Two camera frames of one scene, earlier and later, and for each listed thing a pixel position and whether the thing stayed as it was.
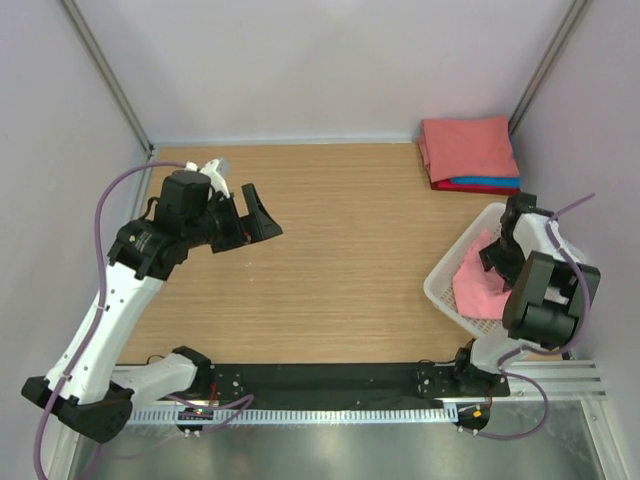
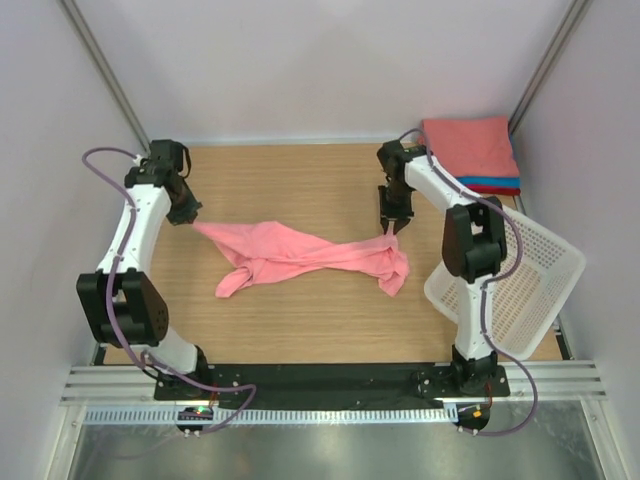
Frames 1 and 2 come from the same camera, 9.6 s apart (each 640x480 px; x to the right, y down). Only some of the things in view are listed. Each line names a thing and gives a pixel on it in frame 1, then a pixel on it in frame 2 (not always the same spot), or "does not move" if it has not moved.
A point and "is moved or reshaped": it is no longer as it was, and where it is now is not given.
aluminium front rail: (563, 380) does not move
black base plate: (293, 382) does not move
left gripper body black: (224, 227) to (185, 207)
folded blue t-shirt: (498, 181) does not move
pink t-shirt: (479, 293) is moved or reshaped
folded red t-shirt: (497, 189) does not move
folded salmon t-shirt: (473, 147) does not move
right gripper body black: (507, 258) to (395, 201)
